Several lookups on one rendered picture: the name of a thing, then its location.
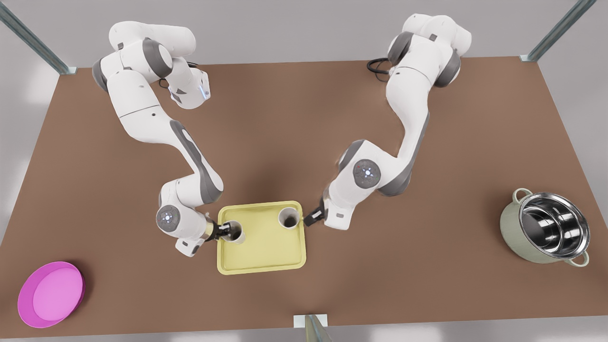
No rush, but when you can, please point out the white IKEA cup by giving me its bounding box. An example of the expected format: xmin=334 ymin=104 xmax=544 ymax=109
xmin=278 ymin=207 xmax=302 ymax=229
xmin=221 ymin=220 xmax=246 ymax=245

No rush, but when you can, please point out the green steel pot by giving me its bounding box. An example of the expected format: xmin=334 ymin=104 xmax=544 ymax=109
xmin=500 ymin=188 xmax=590 ymax=267

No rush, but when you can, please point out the pink round bowl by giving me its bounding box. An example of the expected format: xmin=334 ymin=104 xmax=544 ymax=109
xmin=18 ymin=261 xmax=86 ymax=328

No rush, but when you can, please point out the yellow rectangular tray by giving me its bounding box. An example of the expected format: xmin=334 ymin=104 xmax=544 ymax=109
xmin=217 ymin=201 xmax=307 ymax=276

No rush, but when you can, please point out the black cable loop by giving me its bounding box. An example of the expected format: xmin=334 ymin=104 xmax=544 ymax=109
xmin=367 ymin=57 xmax=391 ymax=82

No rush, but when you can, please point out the silver frame post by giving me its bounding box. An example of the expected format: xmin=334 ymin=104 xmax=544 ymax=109
xmin=0 ymin=7 xmax=77 ymax=76
xmin=294 ymin=314 xmax=333 ymax=342
xmin=520 ymin=0 xmax=597 ymax=63

